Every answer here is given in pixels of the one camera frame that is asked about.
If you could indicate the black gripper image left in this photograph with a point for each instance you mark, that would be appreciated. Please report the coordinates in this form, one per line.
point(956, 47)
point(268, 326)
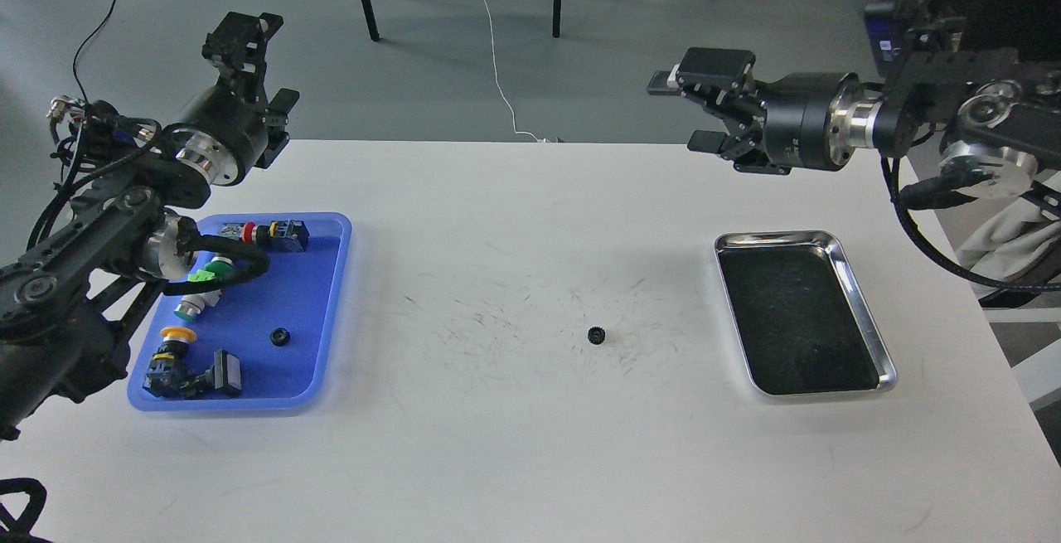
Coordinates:
point(231, 128)

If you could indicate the small black gear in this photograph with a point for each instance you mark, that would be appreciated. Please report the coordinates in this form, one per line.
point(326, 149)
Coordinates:
point(279, 337)
point(596, 335)

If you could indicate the yellow push button switch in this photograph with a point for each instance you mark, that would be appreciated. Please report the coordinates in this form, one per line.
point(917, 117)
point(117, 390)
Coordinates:
point(167, 374)

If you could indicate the blue plastic tray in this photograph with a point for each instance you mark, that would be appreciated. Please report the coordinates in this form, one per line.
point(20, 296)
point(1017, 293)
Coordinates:
point(299, 292)

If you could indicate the silver metal tray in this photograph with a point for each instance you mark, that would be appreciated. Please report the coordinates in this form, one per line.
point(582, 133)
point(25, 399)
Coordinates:
point(804, 327)

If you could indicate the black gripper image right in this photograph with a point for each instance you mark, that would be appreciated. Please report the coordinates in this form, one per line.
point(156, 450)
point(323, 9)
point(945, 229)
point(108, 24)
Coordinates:
point(800, 113)

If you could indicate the black square button switch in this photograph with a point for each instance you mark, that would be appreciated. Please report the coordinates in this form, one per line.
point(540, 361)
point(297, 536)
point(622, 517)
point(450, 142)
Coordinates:
point(224, 376)

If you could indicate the red push button switch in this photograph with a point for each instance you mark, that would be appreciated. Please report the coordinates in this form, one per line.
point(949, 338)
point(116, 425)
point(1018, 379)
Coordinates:
point(277, 236)

